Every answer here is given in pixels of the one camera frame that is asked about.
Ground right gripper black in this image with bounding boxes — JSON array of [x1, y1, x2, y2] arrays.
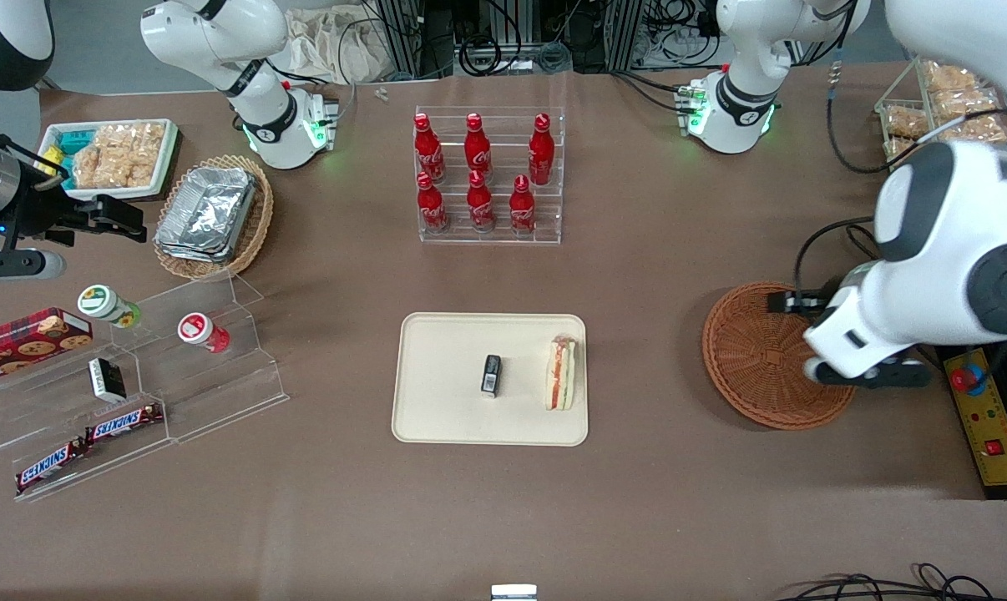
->
[[11, 190, 148, 245]]

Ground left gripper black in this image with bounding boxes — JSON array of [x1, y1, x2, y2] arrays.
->
[[767, 289, 840, 315]]

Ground triangle sandwich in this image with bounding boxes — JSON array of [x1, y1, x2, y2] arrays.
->
[[544, 335, 579, 412]]

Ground round brown wicker basket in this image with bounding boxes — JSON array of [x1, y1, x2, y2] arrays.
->
[[702, 282, 857, 431]]

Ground oval tan wicker basket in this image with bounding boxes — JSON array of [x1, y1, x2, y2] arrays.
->
[[152, 154, 275, 280]]

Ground cream plastic tray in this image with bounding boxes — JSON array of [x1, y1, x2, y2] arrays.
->
[[391, 312, 590, 447]]

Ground white rectangular snack container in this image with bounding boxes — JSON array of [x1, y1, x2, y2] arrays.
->
[[38, 118, 180, 202]]

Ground clear bag of crackers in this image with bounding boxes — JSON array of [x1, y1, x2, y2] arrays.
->
[[73, 122, 168, 189]]

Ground stacked aluminium foil containers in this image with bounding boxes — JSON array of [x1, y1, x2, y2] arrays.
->
[[154, 166, 259, 265]]

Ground green lidded cup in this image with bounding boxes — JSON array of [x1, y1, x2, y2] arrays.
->
[[78, 285, 143, 329]]

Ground teal snack pack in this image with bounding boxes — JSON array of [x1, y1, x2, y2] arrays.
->
[[53, 125, 95, 156]]

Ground red lidded cup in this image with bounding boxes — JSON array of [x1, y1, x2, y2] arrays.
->
[[177, 311, 231, 354]]

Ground red cookie box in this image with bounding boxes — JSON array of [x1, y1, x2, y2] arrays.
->
[[0, 307, 94, 387]]

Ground black white small box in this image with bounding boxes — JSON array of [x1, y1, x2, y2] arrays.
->
[[87, 357, 128, 404]]

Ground clear acrylic step stand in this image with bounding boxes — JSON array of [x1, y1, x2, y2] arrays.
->
[[0, 273, 291, 503]]

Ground snickers chocolate bar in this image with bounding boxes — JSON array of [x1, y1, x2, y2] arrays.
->
[[14, 439, 88, 494], [83, 403, 164, 444]]

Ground beige snack bag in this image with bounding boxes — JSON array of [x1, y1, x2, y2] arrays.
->
[[883, 104, 932, 139], [932, 88, 1007, 144], [921, 60, 982, 93]]

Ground yellow black control box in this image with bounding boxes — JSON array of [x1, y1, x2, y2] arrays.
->
[[940, 345, 1007, 500]]

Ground beige cloth bag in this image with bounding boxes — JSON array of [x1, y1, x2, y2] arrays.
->
[[285, 7, 389, 85]]

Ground red cola bottle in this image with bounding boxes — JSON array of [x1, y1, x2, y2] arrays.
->
[[464, 113, 493, 178], [467, 170, 497, 234], [528, 113, 556, 186], [417, 172, 451, 235], [413, 113, 446, 184], [509, 174, 539, 235]]

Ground clear acrylic bottle rack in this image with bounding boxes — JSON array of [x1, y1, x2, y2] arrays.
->
[[414, 106, 565, 245]]

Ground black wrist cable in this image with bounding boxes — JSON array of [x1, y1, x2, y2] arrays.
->
[[793, 218, 877, 293]]

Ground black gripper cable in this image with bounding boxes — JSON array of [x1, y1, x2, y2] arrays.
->
[[0, 114, 63, 194]]

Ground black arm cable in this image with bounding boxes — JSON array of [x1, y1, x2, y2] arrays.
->
[[827, 46, 893, 175]]

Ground black floor cables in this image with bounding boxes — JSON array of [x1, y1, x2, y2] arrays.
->
[[775, 563, 1007, 601]]

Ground coiled black cable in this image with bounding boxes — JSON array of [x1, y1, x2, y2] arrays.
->
[[457, 32, 506, 78]]

